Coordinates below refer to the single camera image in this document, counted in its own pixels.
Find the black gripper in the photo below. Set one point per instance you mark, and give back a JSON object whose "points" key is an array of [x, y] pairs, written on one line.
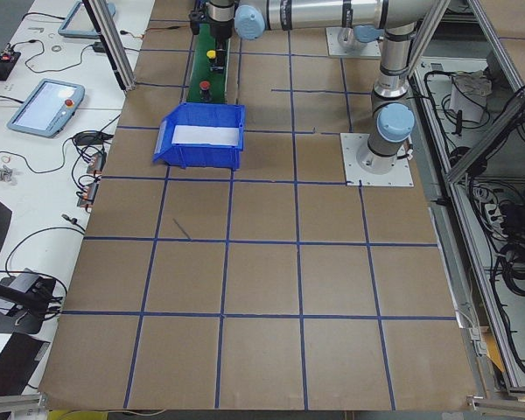
{"points": [[220, 27]]}

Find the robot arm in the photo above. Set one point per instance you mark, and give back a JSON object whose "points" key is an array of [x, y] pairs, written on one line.
{"points": [[402, 27], [359, 34]]}

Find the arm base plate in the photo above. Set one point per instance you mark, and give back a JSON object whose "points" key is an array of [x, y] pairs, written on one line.
{"points": [[370, 51], [363, 168]]}

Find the white foam pad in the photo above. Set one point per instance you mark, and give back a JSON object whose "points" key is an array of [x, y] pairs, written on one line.
{"points": [[219, 136]]}

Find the blue bin with buttons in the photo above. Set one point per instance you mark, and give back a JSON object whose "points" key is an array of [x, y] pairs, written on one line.
{"points": [[200, 155]]}

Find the aluminium frame post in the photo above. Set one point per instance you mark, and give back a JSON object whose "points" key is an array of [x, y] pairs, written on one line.
{"points": [[118, 60]]}

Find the teach pendant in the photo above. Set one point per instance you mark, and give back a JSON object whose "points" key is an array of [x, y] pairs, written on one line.
{"points": [[48, 109], [89, 20]]}

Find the far teach pendant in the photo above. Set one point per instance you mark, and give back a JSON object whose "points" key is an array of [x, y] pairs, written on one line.
{"points": [[89, 20]]}

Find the near teach pendant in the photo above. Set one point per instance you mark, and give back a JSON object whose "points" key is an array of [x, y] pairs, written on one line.
{"points": [[48, 109]]}

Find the yellow push button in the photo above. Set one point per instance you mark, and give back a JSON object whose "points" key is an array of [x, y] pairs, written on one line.
{"points": [[212, 57]]}

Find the red push button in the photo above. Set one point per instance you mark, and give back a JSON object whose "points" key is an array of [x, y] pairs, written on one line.
{"points": [[204, 91]]}

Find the green conveyor belt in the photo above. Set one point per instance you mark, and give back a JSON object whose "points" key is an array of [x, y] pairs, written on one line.
{"points": [[202, 70]]}

